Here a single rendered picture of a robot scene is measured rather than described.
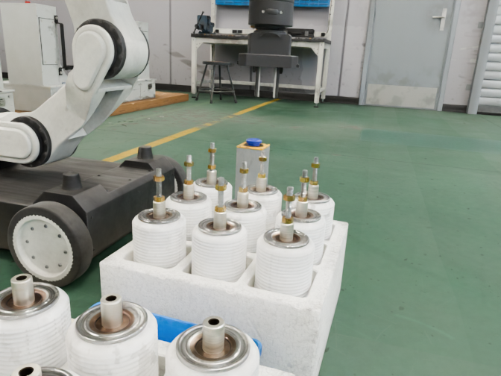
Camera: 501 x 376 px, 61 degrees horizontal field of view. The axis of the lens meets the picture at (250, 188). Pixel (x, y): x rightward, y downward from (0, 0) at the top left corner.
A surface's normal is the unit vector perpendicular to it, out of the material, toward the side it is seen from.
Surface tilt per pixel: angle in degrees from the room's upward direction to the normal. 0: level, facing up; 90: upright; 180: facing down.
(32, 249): 90
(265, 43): 90
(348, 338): 0
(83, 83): 90
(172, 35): 90
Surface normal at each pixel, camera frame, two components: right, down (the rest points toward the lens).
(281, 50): 0.01, 0.29
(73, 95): -0.44, 0.59
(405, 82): -0.28, 0.27
